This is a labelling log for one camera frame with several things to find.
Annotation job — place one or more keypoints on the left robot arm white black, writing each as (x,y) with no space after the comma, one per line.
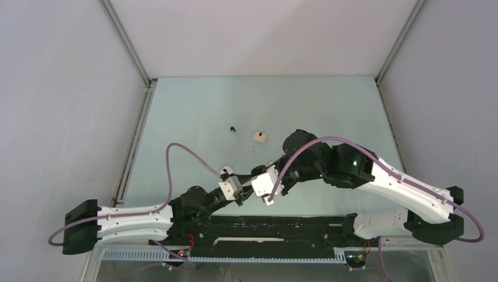
(90,224)

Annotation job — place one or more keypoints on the black earbud charging case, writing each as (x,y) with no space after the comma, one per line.
(258,170)

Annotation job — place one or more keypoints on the white slotted cable duct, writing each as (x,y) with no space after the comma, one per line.
(159,255)

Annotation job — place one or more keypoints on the white earbud charging case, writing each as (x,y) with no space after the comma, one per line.
(226,170)

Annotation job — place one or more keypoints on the left aluminium frame post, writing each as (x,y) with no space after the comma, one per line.
(125,40)

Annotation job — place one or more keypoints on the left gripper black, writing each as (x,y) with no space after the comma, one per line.
(245,192)

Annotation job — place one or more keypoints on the beige earbud charging case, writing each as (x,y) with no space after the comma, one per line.
(260,137)

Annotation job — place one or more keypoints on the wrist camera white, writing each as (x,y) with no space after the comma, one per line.
(263,184)
(231,188)

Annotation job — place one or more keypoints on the right aluminium frame post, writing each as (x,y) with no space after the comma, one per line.
(399,41)

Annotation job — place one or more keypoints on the aluminium frame post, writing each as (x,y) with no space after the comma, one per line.
(125,40)
(399,41)

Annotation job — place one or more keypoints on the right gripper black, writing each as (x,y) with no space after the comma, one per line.
(286,186)

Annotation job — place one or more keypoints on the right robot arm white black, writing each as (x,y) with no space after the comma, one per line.
(426,213)

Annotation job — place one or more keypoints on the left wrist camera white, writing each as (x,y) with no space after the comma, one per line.
(231,188)

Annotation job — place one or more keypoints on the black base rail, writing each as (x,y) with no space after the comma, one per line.
(268,237)

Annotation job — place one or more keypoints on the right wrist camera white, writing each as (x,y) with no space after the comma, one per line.
(263,184)

